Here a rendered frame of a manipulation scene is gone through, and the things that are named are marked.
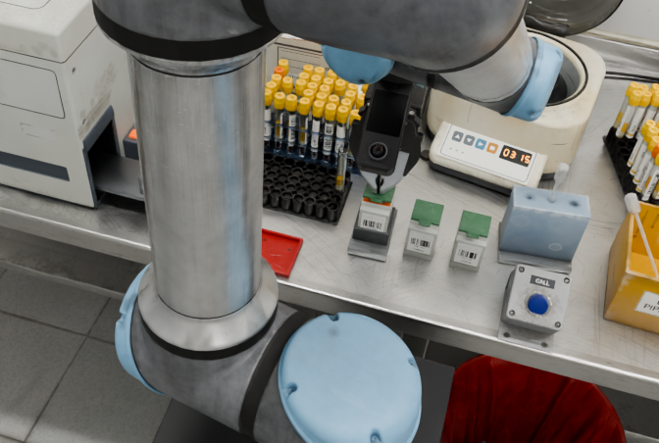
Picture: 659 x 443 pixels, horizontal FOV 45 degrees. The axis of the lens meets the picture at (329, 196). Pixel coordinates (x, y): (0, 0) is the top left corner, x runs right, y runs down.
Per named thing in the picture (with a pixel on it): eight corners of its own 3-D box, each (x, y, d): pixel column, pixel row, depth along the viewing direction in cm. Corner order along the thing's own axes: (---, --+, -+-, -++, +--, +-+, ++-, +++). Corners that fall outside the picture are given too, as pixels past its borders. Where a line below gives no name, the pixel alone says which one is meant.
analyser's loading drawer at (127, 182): (74, 189, 113) (68, 163, 109) (96, 159, 118) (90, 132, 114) (211, 224, 110) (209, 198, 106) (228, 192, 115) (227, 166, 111)
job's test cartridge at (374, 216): (355, 236, 111) (360, 205, 107) (363, 213, 114) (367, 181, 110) (383, 243, 111) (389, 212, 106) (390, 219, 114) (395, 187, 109)
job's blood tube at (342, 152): (331, 202, 117) (336, 151, 110) (334, 195, 118) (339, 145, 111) (340, 204, 117) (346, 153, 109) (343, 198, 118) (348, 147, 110)
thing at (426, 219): (402, 254, 111) (409, 221, 106) (409, 229, 114) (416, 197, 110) (430, 261, 111) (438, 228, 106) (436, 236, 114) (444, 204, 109)
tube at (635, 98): (615, 149, 128) (637, 97, 121) (607, 143, 129) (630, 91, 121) (622, 146, 129) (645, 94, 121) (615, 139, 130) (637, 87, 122)
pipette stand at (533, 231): (497, 263, 111) (513, 214, 104) (497, 225, 116) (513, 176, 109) (570, 274, 111) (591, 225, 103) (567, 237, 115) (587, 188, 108)
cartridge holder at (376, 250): (346, 254, 111) (348, 236, 108) (360, 208, 117) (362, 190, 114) (384, 262, 110) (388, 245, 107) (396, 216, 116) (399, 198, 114)
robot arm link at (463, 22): (580, -195, 31) (575, 36, 78) (326, -257, 34) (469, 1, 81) (469, 90, 32) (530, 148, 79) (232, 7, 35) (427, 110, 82)
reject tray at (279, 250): (239, 266, 108) (239, 262, 107) (256, 230, 113) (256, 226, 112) (288, 278, 107) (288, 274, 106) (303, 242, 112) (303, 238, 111)
